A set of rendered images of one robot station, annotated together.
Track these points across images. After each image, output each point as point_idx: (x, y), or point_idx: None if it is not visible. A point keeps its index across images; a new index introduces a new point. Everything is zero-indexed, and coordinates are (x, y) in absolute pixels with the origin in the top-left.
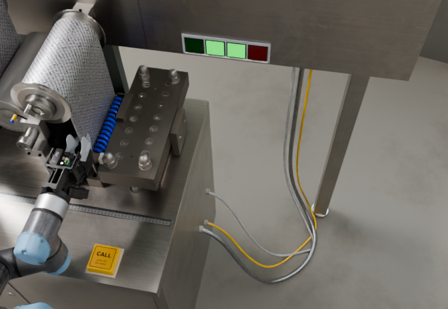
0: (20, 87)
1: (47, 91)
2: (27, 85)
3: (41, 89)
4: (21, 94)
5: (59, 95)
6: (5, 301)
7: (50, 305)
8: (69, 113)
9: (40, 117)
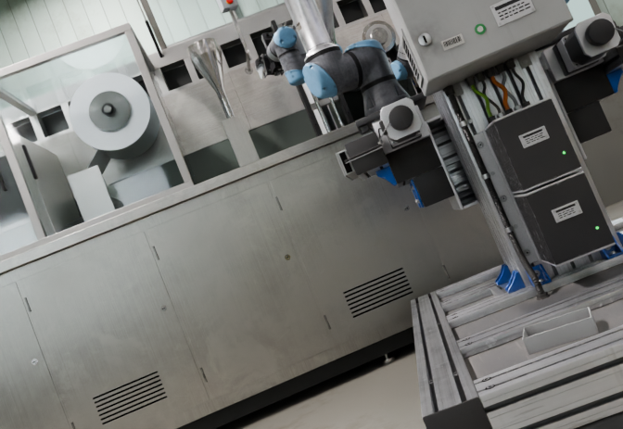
0: (366, 28)
1: (381, 22)
2: (370, 24)
3: (377, 23)
4: (367, 33)
5: (387, 23)
6: (401, 244)
7: (439, 208)
8: (394, 35)
9: (381, 41)
